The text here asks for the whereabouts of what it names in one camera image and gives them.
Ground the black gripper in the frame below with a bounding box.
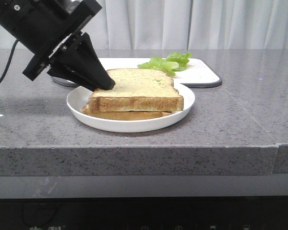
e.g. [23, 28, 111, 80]
[0, 0, 115, 91]

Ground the toasted bread slice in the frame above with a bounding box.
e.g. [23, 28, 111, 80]
[81, 104, 172, 121]
[88, 68, 184, 112]

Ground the green lettuce leaf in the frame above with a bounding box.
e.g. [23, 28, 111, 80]
[137, 52, 192, 77]

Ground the white round plate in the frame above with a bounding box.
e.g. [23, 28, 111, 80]
[66, 83, 195, 133]

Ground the white pleated curtain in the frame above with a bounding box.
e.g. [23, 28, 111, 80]
[0, 0, 288, 51]

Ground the white cutting board grey rim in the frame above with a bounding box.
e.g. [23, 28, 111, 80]
[50, 57, 223, 89]

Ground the black appliance front panel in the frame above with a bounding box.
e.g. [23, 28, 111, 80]
[0, 196, 288, 230]

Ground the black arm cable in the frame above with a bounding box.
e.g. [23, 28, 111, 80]
[0, 39, 19, 93]

